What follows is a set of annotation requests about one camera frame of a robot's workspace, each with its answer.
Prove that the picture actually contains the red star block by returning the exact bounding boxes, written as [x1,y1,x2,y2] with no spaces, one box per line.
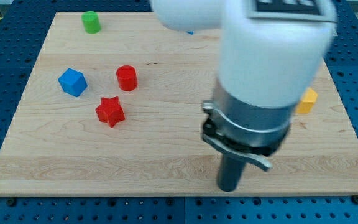
[95,96,126,128]

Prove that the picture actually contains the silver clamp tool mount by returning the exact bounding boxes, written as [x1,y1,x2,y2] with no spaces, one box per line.
[202,80,295,172]

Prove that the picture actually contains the yellow block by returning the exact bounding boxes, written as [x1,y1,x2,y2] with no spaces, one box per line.
[295,88,318,114]

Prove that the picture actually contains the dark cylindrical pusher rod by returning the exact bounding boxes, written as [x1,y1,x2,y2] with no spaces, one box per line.
[217,155,246,192]

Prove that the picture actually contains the red cylinder block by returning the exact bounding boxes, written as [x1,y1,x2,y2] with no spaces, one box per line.
[116,65,137,91]

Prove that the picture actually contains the green cylinder block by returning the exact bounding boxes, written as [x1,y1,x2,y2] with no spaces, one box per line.
[81,11,101,34]

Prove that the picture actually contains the blue cube block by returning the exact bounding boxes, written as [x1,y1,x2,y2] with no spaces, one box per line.
[58,68,88,97]

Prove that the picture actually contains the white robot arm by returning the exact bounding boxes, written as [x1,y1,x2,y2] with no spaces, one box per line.
[150,0,337,192]

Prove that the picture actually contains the wooden board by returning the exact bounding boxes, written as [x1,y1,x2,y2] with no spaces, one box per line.
[0,12,358,197]

